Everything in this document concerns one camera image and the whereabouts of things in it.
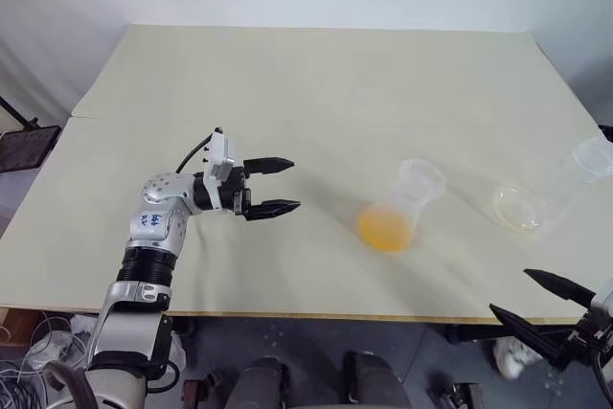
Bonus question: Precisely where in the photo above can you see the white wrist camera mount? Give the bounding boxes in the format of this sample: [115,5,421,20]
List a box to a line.
[202,127,238,212]
[590,279,613,320]

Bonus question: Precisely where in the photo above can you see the dark rounded shape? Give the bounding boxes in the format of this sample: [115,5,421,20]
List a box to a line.
[343,350,401,409]
[238,355,291,409]

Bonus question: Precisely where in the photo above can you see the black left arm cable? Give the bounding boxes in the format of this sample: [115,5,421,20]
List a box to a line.
[175,133,215,174]

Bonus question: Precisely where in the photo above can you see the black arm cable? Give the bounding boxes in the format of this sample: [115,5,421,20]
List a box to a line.
[590,346,613,398]
[175,133,215,174]

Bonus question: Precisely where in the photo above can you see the black stand pole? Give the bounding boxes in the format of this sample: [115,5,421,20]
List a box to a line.
[0,95,39,130]

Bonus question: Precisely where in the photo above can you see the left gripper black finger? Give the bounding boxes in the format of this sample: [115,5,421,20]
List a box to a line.
[242,155,297,177]
[244,198,302,224]

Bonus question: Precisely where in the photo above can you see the white cable tangle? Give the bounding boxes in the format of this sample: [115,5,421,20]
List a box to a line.
[0,310,97,409]

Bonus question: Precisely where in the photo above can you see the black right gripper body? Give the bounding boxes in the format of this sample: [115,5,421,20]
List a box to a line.
[568,307,613,353]

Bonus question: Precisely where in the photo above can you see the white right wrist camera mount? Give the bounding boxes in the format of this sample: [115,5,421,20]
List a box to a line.
[590,279,613,320]

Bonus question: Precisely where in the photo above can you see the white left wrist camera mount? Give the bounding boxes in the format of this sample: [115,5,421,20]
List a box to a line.
[202,127,238,212]

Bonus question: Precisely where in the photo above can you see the clear plastic conical flask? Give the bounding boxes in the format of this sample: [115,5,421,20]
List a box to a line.
[491,136,613,234]
[356,173,440,254]

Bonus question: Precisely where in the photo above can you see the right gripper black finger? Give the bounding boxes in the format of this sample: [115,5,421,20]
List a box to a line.
[488,303,575,372]
[522,267,598,307]

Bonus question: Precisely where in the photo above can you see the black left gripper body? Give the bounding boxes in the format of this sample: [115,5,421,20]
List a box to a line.
[217,163,255,221]

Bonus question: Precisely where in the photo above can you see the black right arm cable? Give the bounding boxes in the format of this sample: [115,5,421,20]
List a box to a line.
[590,346,613,398]

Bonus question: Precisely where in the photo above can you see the dark mesh panel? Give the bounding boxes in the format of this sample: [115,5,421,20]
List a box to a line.
[0,125,62,174]

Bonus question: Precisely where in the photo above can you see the clear plastic bag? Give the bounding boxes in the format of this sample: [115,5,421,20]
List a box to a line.
[165,329,187,370]

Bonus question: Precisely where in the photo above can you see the thick black hose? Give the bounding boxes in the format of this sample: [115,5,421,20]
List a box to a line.
[41,360,100,409]

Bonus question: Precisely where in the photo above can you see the white shoe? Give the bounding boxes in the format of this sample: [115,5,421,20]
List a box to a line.
[494,335,541,380]

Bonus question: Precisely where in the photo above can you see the brown wooden crate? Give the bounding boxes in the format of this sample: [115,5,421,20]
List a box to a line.
[0,307,47,348]

